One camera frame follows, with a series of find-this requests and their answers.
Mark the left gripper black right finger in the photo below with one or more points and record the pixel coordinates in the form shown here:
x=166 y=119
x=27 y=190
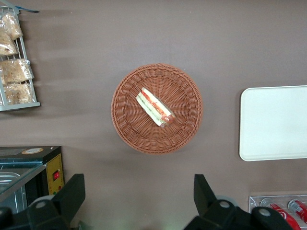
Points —
x=208 y=210

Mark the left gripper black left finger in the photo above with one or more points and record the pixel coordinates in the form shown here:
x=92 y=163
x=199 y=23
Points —
x=64 y=206

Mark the cream rectangular tray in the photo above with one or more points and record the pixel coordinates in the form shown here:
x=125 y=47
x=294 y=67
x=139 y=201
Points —
x=275 y=124

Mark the black food warmer appliance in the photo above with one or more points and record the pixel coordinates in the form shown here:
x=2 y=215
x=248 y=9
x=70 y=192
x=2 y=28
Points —
x=54 y=167

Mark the clear acrylic bottle rack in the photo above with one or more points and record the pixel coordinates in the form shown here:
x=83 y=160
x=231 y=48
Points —
x=254 y=203

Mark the red cola bottle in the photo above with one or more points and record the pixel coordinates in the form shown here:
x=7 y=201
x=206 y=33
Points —
x=299 y=207
x=283 y=213

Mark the round brown wicker basket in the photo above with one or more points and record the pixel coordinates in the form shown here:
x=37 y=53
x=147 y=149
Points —
x=134 y=134

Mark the wrapped triangle sandwich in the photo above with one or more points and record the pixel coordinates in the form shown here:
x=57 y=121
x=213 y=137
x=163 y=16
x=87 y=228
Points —
x=153 y=107

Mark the clear bag of brown snacks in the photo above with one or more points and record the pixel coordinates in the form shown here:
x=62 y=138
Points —
x=15 y=70
x=10 y=26
x=7 y=45
x=20 y=93

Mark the blue tape strip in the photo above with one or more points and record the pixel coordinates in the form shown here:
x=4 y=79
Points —
x=30 y=10

